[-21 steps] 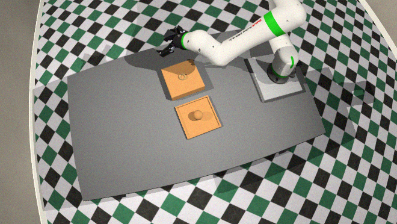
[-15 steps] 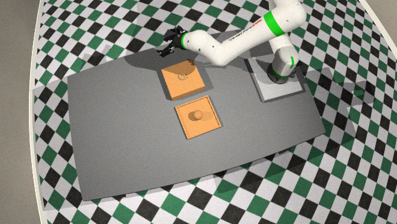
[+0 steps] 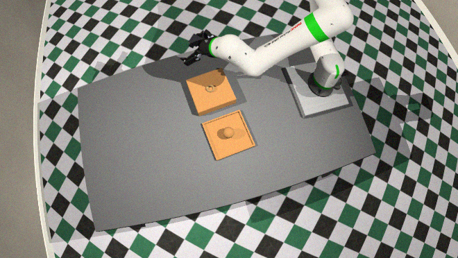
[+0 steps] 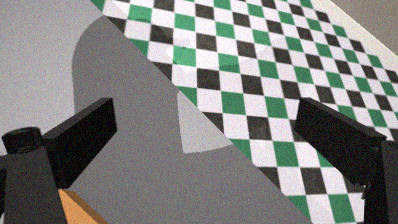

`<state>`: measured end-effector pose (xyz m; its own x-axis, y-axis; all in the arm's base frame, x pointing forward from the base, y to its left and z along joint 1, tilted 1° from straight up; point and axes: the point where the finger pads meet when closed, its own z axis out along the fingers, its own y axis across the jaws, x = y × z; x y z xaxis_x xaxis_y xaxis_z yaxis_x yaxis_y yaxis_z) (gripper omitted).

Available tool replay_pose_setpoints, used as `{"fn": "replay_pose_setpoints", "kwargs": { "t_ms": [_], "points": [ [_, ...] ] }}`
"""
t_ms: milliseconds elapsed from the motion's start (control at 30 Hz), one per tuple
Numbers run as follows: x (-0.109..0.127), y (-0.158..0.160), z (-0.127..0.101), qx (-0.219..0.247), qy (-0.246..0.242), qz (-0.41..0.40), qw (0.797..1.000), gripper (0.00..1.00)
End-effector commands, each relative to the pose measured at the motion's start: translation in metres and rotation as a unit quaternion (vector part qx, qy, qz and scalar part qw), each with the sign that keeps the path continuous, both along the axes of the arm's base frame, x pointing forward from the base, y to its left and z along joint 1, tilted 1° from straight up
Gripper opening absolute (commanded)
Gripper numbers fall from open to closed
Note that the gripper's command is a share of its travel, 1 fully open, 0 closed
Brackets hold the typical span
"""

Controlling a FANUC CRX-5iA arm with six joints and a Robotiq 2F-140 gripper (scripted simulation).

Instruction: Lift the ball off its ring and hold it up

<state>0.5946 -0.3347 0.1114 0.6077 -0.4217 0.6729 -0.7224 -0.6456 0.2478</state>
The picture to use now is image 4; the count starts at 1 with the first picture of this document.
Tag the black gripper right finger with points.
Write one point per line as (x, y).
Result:
(363, 155)

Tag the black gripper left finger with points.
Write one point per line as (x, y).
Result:
(36, 165)

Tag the orange rectangular block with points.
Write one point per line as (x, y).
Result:
(77, 211)

